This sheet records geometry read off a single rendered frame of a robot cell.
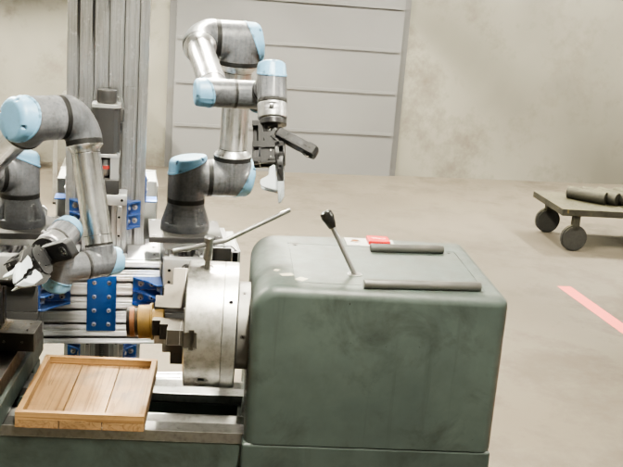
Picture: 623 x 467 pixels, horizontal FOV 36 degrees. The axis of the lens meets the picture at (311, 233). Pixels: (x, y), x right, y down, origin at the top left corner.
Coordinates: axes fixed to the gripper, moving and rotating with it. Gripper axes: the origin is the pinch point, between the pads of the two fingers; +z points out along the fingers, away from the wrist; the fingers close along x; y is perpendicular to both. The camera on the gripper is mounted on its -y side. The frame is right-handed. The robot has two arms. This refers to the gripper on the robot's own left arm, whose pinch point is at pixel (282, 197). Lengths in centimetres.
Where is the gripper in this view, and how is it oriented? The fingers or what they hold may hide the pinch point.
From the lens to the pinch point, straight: 236.6
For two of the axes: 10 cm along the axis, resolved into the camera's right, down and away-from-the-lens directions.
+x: -0.1, -1.6, -9.9
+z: 0.2, 9.9, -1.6
